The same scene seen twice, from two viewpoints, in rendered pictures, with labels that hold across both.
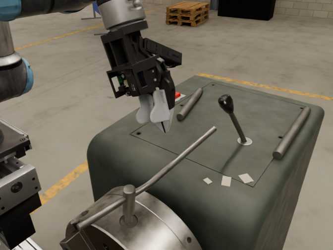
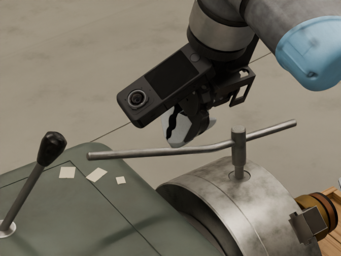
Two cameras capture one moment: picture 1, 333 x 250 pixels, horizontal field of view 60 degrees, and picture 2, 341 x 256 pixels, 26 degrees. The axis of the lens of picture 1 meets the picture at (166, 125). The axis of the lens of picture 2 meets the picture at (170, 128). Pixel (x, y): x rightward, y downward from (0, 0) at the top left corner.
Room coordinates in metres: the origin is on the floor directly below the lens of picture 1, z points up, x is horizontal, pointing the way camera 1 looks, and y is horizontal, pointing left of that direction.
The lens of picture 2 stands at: (1.25, 0.26, 1.95)
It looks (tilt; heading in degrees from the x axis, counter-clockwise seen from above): 35 degrees down; 199
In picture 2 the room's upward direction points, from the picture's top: straight up
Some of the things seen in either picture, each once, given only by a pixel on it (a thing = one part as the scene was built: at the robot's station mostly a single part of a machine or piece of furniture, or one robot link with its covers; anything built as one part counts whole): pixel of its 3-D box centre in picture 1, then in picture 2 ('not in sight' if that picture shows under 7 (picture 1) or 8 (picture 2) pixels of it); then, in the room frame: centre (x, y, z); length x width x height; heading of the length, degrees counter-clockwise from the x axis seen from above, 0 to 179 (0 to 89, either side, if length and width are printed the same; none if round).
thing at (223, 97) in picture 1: (225, 104); (52, 149); (0.58, -0.13, 1.38); 0.04 x 0.03 x 0.05; 144
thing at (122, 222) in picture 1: (128, 225); (239, 184); (0.38, 0.07, 1.22); 0.03 x 0.03 x 0.03
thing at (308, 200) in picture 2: not in sight; (304, 220); (0.27, 0.17, 1.08); 0.09 x 0.09 x 0.09; 54
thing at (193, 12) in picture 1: (188, 13); not in sight; (8.55, -0.61, 0.22); 1.25 x 0.86 x 0.44; 154
